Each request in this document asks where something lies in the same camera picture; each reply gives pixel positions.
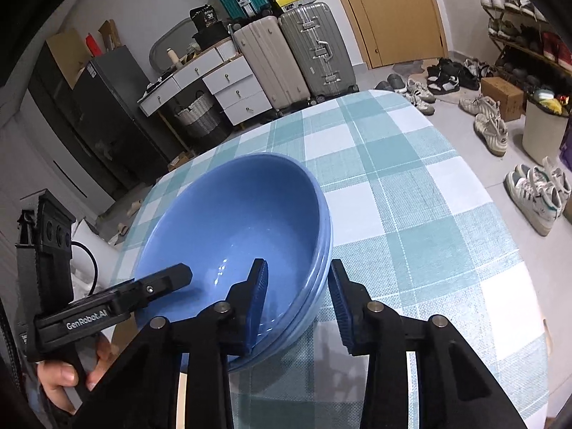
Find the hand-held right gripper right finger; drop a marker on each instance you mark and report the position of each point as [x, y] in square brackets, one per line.
[342, 308]

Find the brown cardboard box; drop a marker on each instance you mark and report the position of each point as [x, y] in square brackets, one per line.
[500, 96]

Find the black paper bag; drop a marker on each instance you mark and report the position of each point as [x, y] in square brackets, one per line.
[205, 15]

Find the white green sneaker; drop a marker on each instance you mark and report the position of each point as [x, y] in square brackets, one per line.
[531, 201]
[554, 178]

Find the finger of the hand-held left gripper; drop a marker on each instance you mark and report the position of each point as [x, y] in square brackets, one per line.
[165, 279]

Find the purple bag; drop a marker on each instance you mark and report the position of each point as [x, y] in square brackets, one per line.
[566, 147]

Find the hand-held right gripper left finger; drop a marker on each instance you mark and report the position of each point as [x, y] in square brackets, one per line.
[257, 308]

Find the grey white sneaker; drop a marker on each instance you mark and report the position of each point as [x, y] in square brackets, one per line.
[489, 134]
[480, 105]

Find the oval mirror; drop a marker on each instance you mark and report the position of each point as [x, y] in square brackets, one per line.
[172, 42]

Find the silver suitcase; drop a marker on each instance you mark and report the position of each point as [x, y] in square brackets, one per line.
[313, 35]

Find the beige suitcase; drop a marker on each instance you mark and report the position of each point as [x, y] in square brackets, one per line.
[263, 58]

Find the person's left hand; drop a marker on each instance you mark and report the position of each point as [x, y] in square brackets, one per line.
[56, 380]

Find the white trash bin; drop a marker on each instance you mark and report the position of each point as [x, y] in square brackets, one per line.
[543, 129]

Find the white dressing desk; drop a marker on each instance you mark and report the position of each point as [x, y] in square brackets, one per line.
[232, 78]

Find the wooden door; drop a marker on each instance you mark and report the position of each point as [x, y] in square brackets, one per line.
[393, 13]

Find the white wardrobe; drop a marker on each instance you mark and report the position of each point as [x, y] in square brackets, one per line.
[67, 152]

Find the flat cardboard piece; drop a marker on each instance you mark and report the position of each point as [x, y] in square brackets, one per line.
[109, 33]

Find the teal checked tablecloth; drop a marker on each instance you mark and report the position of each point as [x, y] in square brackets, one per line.
[402, 214]

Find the red box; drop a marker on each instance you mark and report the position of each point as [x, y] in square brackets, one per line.
[94, 44]

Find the grey slipper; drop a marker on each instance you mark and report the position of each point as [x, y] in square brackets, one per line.
[383, 86]
[397, 84]

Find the white black sneaker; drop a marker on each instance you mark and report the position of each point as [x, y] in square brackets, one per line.
[420, 87]
[422, 102]

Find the black fabric box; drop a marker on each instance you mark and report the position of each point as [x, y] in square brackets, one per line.
[210, 35]

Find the dark grey refrigerator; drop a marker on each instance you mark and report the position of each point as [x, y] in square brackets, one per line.
[120, 107]

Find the black glass cabinet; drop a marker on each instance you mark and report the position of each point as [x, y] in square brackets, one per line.
[58, 111]

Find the woven laundry basket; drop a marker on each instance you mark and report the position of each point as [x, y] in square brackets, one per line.
[199, 116]

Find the cream bottle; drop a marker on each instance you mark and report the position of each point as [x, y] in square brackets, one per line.
[172, 58]

